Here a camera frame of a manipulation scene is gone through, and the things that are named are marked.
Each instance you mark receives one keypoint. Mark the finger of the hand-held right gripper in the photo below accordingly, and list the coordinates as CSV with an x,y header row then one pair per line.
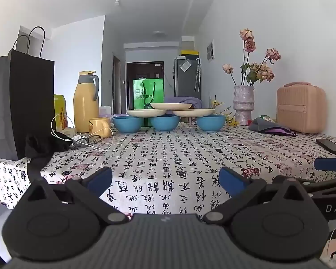
x,y
325,183
329,164

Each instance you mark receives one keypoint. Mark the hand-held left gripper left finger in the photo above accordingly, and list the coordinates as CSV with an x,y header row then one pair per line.
x,y
100,179

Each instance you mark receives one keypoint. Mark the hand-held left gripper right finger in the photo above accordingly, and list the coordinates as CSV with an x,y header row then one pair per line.
x,y
232,180

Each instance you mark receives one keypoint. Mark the blue bowl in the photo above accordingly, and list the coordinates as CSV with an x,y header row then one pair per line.
x,y
127,124
211,123
165,123

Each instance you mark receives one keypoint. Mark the cream plate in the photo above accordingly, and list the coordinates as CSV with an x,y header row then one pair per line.
x,y
170,106
145,113
194,113

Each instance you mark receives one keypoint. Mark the black phone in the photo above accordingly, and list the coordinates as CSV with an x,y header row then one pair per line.
x,y
329,145

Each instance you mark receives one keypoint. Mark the eyeglasses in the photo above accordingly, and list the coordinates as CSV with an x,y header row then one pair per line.
x,y
86,139

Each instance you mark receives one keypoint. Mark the yellow mug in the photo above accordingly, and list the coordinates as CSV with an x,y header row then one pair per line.
x,y
99,127

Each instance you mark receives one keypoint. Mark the crumpled white plastic wrap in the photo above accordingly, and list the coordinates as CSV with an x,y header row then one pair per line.
x,y
70,131

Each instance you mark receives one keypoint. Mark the pink hard case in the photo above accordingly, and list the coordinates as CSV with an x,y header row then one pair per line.
x,y
301,109

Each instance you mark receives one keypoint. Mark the grey cloth pouch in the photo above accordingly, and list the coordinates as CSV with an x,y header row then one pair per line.
x,y
266,127

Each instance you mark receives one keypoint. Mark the yellow flower branch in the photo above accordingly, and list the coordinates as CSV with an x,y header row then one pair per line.
x,y
228,115

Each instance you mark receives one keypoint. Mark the black cloth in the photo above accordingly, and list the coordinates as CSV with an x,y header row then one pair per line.
x,y
41,145

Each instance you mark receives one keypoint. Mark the purple tissue pack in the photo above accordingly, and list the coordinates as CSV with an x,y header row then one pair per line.
x,y
105,111

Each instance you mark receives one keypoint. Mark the pale pink ceramic vase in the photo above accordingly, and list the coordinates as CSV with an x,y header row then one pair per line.
x,y
243,106

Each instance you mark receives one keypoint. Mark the yellow thermos jug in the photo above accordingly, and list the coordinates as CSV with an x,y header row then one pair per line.
x,y
85,103

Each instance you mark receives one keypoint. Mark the yellow-green snack box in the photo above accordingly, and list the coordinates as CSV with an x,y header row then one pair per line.
x,y
60,112

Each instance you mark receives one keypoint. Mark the purple jacket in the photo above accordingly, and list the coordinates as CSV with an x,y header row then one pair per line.
x,y
182,101

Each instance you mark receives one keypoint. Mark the dark brown door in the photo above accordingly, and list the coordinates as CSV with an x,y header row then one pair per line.
x,y
130,89

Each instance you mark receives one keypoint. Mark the green paper bag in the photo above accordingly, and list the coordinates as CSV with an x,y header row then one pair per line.
x,y
148,92

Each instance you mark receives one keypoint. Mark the grey fridge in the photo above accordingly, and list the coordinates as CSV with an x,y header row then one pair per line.
x,y
184,81

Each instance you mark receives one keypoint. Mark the white umbrella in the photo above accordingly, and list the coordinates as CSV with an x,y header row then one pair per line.
x,y
197,74

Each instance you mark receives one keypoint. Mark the dried pink roses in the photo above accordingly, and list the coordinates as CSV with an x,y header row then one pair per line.
x,y
262,71

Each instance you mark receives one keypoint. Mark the black paper bag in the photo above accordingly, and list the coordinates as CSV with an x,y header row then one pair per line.
x,y
16,103

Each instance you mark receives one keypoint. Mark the yellow box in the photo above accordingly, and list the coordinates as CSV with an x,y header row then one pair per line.
x,y
189,53

